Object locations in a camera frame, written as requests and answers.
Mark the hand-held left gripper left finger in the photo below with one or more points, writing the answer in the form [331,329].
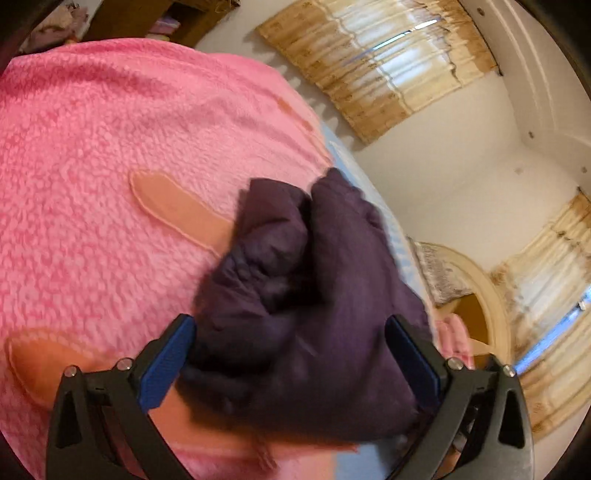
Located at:
[165,367]

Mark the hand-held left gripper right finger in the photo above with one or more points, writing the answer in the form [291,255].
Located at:
[415,364]

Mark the purple padded jacket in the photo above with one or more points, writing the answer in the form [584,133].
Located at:
[318,295]

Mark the patterned pillow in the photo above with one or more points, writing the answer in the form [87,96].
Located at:
[441,272]

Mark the beige patterned curtain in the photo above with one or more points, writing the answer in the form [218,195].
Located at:
[383,64]
[549,295]

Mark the pink fleece blanket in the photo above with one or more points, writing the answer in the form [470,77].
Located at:
[115,161]

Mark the wooden wardrobe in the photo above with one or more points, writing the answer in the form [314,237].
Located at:
[184,18]

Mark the white door frame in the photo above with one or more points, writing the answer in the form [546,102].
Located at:
[549,69]

